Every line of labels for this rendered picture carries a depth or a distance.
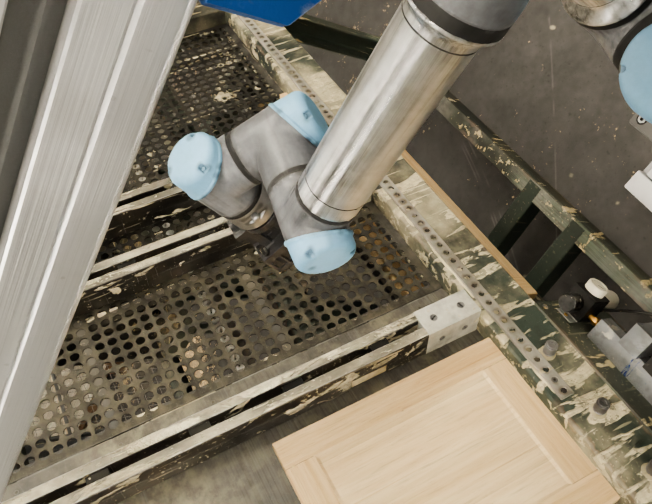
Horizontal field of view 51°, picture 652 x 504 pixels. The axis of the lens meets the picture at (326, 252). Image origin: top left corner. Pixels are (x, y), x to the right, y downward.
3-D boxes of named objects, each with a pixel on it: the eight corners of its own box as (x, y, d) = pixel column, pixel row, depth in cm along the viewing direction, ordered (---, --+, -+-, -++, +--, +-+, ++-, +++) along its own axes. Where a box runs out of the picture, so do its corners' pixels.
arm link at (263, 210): (248, 158, 93) (272, 197, 88) (266, 172, 96) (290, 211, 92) (208, 193, 94) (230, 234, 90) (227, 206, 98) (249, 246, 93)
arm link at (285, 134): (350, 172, 83) (276, 215, 86) (320, 102, 87) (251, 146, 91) (322, 147, 76) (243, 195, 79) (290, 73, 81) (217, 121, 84)
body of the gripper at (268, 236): (265, 241, 108) (219, 211, 98) (306, 206, 106) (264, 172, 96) (285, 276, 103) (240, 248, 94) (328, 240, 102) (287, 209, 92)
